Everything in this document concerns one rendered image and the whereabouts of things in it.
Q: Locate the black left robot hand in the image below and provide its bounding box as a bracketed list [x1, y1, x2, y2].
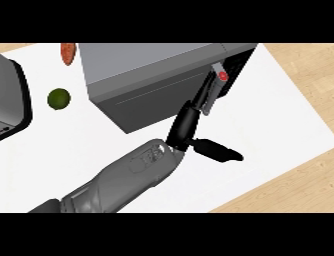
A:
[164, 71, 245, 164]

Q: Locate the grey milk carton red cap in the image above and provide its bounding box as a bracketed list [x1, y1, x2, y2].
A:
[199, 62, 231, 116]

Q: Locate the grey microwave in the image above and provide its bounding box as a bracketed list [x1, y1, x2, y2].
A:
[77, 43, 259, 135]

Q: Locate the green lime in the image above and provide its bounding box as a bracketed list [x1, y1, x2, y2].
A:
[46, 87, 73, 111]

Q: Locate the orange sweet potato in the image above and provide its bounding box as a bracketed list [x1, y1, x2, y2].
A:
[59, 43, 78, 67]

